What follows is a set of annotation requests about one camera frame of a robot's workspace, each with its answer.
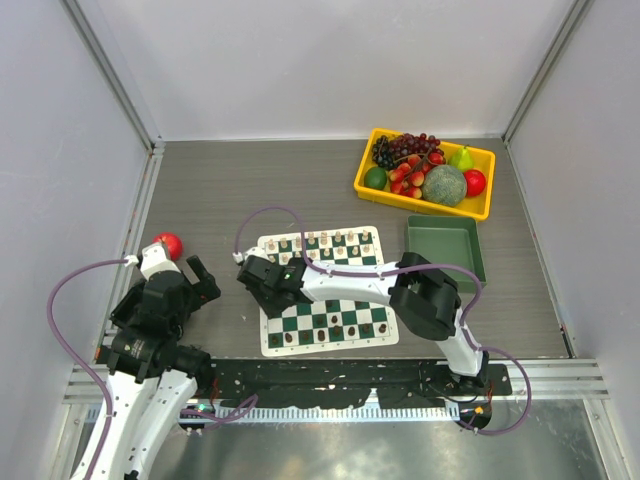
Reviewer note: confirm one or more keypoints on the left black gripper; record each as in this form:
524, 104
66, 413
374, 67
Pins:
205, 280

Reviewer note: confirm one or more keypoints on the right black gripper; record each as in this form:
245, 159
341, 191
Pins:
270, 310

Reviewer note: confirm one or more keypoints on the green white chess board mat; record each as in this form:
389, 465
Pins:
332, 323

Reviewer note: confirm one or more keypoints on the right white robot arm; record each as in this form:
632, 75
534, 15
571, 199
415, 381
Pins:
432, 300

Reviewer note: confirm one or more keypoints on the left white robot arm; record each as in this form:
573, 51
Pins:
151, 376

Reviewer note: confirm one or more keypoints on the red apple on table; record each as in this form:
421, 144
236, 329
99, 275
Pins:
172, 242

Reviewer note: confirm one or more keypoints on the green lime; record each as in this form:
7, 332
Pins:
375, 178

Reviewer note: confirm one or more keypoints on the red cherry bunch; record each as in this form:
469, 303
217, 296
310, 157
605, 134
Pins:
409, 176

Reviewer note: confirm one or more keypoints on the green plastic tray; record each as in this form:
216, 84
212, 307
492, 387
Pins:
446, 240

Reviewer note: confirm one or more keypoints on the black grape bunch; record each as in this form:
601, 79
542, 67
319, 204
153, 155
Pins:
382, 154

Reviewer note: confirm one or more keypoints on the dark red grape bunch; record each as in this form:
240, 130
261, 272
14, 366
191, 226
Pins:
408, 144

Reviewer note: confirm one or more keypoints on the green netted melon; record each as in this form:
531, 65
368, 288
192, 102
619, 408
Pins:
444, 185

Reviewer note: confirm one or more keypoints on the green yellow pear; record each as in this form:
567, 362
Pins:
462, 159

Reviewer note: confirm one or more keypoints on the red apple in bin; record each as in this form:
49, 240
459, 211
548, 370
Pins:
476, 182

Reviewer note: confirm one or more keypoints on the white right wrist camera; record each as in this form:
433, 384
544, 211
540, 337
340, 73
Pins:
240, 257

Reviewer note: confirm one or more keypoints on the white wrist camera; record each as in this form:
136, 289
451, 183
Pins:
240, 257
153, 259

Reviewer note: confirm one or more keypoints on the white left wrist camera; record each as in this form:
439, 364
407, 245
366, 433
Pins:
153, 259

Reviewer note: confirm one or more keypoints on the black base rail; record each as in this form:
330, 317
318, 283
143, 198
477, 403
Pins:
338, 384

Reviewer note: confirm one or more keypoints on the aluminium frame rail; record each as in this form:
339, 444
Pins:
530, 381

